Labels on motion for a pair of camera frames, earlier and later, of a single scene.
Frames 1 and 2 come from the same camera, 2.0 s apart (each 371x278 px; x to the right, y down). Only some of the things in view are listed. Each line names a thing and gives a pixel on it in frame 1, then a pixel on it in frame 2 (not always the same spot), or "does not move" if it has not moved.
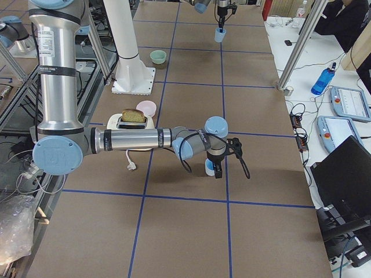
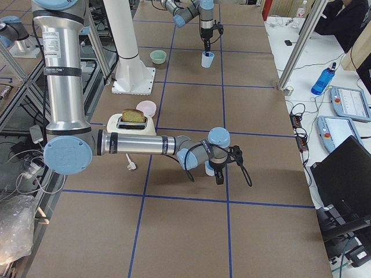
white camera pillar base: (132, 76) does not move
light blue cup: (209, 167) does not move
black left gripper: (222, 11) to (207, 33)
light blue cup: (219, 36) to (207, 60)
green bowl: (158, 57) does not move
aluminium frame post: (319, 7) does not move
